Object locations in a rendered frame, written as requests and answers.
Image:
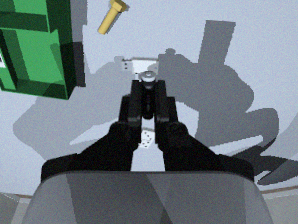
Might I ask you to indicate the dark green open bins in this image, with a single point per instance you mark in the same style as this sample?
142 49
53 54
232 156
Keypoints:
30 62

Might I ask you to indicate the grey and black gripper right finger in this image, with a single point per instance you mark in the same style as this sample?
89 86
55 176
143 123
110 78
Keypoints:
181 151

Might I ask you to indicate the white domino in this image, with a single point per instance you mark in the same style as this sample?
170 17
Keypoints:
147 137

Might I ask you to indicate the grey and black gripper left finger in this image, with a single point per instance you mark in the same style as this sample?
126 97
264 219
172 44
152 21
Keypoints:
112 151

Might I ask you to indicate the yellow bolt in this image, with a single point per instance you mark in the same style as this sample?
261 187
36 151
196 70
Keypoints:
117 6

